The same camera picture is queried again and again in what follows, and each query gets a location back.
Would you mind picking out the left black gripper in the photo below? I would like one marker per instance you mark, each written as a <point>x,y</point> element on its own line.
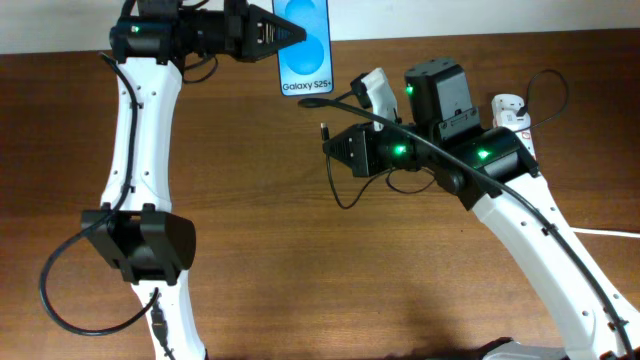
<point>245,32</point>

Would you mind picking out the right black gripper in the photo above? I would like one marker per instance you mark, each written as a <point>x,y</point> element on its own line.
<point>361,150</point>

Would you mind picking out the blue screen Samsung smartphone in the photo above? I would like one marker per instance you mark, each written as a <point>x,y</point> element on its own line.
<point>306,68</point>

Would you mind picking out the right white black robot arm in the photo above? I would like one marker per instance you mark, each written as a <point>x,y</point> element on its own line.
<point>494,176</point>

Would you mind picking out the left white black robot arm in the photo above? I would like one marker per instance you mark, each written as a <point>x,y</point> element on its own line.
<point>134,230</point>

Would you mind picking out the white USB charger plug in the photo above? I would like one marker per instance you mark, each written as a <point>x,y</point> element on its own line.
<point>510,120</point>

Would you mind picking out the white power strip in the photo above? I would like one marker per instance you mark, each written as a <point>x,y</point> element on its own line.
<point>505,109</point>

